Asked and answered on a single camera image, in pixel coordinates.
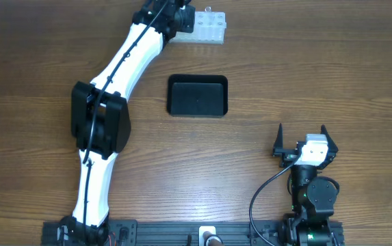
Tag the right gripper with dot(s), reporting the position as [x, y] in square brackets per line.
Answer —
[288, 153]

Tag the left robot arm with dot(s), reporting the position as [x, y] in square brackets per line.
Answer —
[137, 51]

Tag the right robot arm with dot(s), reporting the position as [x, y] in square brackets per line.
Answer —
[313, 196]

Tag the black tray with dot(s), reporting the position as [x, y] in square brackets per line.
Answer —
[197, 97]

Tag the white test tube rack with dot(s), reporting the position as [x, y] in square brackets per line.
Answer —
[209, 29]

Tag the clear test tube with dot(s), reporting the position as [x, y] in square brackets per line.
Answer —
[208, 9]

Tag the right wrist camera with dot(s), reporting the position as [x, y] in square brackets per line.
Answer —
[313, 150]

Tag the mounting rail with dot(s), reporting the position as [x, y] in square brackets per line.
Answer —
[168, 234]

